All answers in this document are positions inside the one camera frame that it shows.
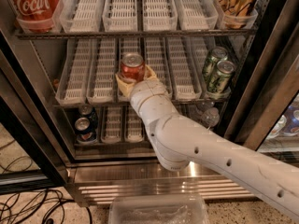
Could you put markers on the cans behind right glass door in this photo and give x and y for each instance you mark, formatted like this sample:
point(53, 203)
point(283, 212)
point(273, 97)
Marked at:
point(288, 124)

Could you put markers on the middle shelf far left tray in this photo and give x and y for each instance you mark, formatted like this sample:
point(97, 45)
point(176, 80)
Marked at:
point(73, 82)

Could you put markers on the green can front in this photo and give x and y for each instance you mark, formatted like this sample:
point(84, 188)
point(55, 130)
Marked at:
point(220, 77)

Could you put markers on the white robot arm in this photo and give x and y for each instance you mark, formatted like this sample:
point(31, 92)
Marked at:
point(178, 140)

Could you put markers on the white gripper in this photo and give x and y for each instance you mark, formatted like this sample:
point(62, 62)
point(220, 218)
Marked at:
point(147, 90)

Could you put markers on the middle shelf centre tray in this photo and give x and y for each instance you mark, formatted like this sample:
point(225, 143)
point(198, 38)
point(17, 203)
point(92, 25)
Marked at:
point(127, 45)

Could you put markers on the blue pepsi can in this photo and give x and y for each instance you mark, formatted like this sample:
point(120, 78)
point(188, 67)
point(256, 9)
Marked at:
point(86, 133)
point(89, 112)

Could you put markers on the gold brown can top right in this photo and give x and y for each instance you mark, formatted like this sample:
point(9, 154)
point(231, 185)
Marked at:
point(236, 14)

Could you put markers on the blue Pepsi can rear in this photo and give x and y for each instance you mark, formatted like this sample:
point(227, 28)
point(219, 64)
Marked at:
point(89, 112)

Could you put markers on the blue Pepsi can front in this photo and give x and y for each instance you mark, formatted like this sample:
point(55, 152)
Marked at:
point(86, 133)

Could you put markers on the clear plastic bin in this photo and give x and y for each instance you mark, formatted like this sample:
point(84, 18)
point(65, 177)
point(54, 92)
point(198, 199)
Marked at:
point(159, 209)

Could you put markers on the shelf tray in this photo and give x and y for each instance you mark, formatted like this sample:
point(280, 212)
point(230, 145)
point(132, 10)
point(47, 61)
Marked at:
point(155, 56)
point(102, 75)
point(185, 81)
point(73, 82)
point(127, 45)

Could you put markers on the clear water bottle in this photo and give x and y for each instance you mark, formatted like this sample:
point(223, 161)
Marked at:
point(205, 113)

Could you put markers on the large red Coca-Cola can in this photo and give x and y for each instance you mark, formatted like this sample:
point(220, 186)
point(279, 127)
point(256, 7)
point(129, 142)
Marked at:
point(38, 16)

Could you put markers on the green can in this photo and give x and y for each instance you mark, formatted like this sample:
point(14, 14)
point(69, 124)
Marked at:
point(214, 55)
point(220, 77)

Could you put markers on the red coke can shelf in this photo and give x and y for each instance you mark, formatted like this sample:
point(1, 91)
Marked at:
point(133, 66)

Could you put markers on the green can rear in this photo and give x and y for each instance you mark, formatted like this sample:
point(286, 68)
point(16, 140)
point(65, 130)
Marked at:
point(214, 55)

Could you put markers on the stainless steel fridge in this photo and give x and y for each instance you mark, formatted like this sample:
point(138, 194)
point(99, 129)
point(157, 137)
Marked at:
point(122, 162)

